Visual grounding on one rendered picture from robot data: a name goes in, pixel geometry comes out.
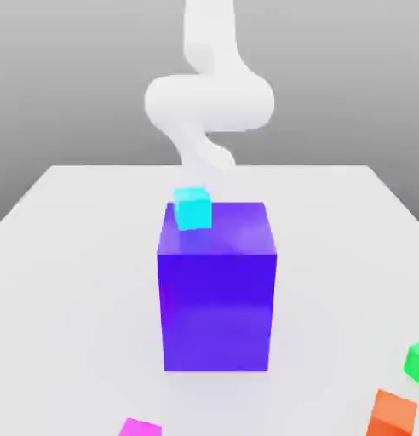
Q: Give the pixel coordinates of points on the small orange cube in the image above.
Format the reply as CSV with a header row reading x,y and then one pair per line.
x,y
391,414

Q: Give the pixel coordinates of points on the small magenta cube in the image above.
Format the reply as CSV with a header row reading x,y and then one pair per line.
x,y
139,428

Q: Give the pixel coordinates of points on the small cyan cube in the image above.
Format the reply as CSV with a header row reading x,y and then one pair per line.
x,y
193,209

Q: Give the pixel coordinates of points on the large purple box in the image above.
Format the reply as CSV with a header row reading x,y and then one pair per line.
x,y
216,306

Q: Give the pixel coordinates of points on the small green cube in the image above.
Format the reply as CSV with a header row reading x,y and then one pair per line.
x,y
417,362

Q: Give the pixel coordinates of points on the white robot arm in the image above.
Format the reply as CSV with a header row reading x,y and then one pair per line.
x,y
209,102

